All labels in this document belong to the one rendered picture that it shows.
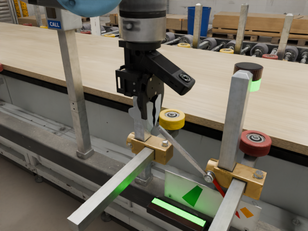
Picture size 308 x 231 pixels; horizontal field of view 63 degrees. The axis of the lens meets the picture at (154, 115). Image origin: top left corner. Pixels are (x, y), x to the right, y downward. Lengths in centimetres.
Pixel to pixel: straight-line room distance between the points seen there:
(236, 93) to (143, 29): 23
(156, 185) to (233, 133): 35
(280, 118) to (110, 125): 67
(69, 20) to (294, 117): 72
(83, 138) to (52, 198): 101
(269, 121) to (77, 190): 119
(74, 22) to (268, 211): 82
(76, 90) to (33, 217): 113
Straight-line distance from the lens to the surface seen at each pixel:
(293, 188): 91
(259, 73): 58
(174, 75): 50
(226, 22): 650
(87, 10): 31
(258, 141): 71
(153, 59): 51
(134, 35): 49
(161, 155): 70
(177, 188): 75
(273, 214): 94
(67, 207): 179
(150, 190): 81
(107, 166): 91
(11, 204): 195
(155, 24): 49
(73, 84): 83
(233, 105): 56
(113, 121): 110
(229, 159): 63
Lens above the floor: 128
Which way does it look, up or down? 28 degrees down
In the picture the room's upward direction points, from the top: straight up
